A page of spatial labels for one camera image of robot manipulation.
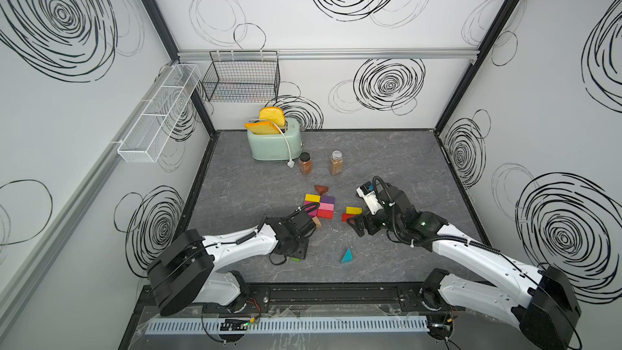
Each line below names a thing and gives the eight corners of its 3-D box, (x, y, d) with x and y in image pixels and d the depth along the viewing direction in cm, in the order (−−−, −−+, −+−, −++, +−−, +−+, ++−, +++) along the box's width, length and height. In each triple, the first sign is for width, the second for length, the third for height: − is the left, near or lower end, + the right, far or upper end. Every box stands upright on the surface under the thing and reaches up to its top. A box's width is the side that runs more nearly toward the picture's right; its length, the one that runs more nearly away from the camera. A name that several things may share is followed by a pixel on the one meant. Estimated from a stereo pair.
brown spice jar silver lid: (330, 176, 106) (332, 159, 97) (330, 167, 109) (331, 150, 100) (341, 176, 106) (343, 159, 97) (340, 167, 109) (342, 150, 100)
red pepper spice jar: (303, 176, 106) (302, 163, 99) (300, 166, 109) (299, 153, 102) (312, 174, 106) (311, 161, 99) (308, 164, 110) (308, 151, 103)
